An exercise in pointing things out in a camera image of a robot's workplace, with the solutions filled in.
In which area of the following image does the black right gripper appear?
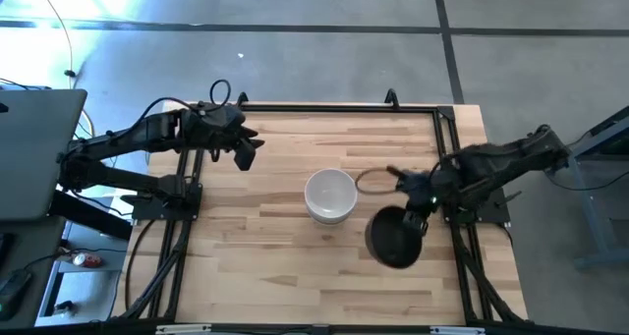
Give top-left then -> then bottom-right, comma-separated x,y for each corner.
385,164 -> 444,214

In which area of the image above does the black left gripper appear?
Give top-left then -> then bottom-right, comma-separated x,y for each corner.
182,103 -> 266,150

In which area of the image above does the white ribbed bowl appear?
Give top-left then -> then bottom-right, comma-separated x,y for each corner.
305,196 -> 358,226
304,167 -> 359,219

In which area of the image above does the dark bowl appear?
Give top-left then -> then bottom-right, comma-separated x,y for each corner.
365,204 -> 425,270

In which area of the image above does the red soda can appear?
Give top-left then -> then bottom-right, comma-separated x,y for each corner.
72,251 -> 103,269

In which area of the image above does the black handheld device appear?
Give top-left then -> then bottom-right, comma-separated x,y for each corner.
0,268 -> 33,321

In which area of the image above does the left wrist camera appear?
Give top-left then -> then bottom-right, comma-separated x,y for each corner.
232,139 -> 257,172

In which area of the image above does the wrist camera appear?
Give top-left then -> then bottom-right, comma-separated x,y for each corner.
401,207 -> 429,237
232,139 -> 257,172

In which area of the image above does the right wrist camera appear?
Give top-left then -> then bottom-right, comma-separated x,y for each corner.
401,207 -> 429,237

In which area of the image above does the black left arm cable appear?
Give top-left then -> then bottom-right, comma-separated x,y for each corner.
209,78 -> 232,111

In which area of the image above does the black aluminium table frame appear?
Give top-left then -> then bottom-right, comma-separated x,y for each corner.
110,91 -> 530,326

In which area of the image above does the silver bracket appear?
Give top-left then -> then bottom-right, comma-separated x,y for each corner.
155,323 -> 213,335
429,325 -> 486,335

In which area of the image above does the blue metal table frame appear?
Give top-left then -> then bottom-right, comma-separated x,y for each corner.
569,106 -> 629,270

